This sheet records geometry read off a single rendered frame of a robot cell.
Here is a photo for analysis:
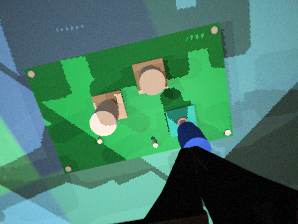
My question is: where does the green circuit board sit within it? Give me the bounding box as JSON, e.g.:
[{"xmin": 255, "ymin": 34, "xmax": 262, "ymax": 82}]
[{"xmin": 23, "ymin": 22, "xmax": 233, "ymax": 174}]

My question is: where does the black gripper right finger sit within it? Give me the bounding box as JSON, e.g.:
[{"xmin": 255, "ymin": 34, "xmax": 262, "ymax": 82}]
[{"xmin": 189, "ymin": 146, "xmax": 298, "ymax": 224}]

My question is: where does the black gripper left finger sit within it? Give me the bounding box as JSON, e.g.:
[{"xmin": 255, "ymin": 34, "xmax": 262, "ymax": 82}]
[{"xmin": 115, "ymin": 147, "xmax": 209, "ymax": 224}]

